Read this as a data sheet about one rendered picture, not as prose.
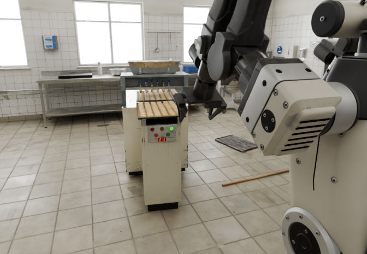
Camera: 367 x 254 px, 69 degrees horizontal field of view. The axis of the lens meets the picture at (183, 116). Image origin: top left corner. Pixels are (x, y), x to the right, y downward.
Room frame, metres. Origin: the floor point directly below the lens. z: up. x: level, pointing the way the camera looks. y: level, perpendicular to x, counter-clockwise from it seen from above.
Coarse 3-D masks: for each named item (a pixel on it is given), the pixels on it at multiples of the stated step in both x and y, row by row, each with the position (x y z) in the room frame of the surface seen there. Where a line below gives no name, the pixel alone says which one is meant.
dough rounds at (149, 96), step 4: (144, 92) 3.25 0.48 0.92; (148, 92) 3.36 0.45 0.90; (156, 92) 3.25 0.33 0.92; (160, 92) 3.25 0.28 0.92; (164, 92) 3.26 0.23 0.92; (140, 96) 3.00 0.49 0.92; (144, 96) 3.00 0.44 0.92; (148, 96) 3.01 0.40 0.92; (152, 96) 3.01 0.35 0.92; (156, 96) 3.00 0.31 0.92; (160, 96) 3.09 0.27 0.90; (164, 96) 3.00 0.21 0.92; (168, 96) 3.00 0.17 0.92; (140, 100) 2.81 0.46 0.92; (144, 100) 2.88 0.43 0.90; (148, 100) 2.83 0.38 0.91
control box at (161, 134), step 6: (150, 126) 2.12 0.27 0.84; (156, 126) 2.12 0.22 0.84; (162, 126) 2.13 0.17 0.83; (168, 126) 2.14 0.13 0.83; (174, 126) 2.15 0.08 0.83; (150, 132) 2.11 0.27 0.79; (156, 132) 2.12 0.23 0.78; (162, 132) 2.13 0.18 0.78; (168, 132) 2.14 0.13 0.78; (174, 132) 2.15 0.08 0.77; (150, 138) 2.11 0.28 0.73; (156, 138) 2.12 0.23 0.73; (162, 138) 2.13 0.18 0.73; (168, 138) 2.14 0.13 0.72; (174, 138) 2.15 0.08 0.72
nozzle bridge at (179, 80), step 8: (176, 72) 3.12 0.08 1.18; (184, 72) 3.12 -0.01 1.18; (120, 80) 2.78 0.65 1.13; (128, 80) 2.88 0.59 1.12; (136, 80) 2.89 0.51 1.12; (144, 80) 2.90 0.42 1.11; (160, 80) 2.93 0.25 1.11; (176, 80) 2.96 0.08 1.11; (184, 80) 2.89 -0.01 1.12; (128, 88) 2.83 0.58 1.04; (136, 88) 2.84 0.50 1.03; (144, 88) 2.85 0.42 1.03; (152, 88) 2.87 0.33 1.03; (160, 88) 2.88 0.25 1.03; (168, 88) 2.90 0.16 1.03; (176, 88) 2.91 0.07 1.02
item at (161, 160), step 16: (144, 128) 2.14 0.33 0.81; (176, 128) 2.18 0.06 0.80; (144, 144) 2.13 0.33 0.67; (160, 144) 2.16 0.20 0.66; (176, 144) 2.18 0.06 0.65; (144, 160) 2.13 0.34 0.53; (160, 160) 2.16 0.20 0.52; (176, 160) 2.18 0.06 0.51; (144, 176) 2.13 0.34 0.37; (160, 176) 2.16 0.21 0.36; (176, 176) 2.18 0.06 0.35; (144, 192) 2.13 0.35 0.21; (160, 192) 2.15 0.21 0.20; (176, 192) 2.18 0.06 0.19; (160, 208) 2.18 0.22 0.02; (176, 208) 2.21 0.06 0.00
